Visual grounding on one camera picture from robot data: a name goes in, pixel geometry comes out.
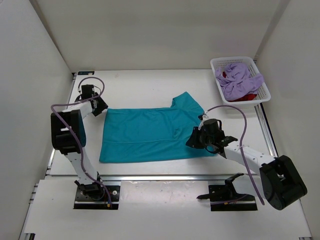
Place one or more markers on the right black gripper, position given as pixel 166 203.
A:
pixel 193 142

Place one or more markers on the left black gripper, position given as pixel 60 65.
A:
pixel 103 105

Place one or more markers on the teal t shirt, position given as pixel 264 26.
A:
pixel 140 135

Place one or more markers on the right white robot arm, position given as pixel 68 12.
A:
pixel 277 181

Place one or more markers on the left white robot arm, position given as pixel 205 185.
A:
pixel 68 135

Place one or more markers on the dark label sticker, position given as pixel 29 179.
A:
pixel 85 73

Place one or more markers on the red t shirt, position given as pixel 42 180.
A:
pixel 239 86

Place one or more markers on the lilac t shirt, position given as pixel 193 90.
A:
pixel 235 68

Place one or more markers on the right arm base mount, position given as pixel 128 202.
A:
pixel 225 198

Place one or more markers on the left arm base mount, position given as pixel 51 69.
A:
pixel 95 197

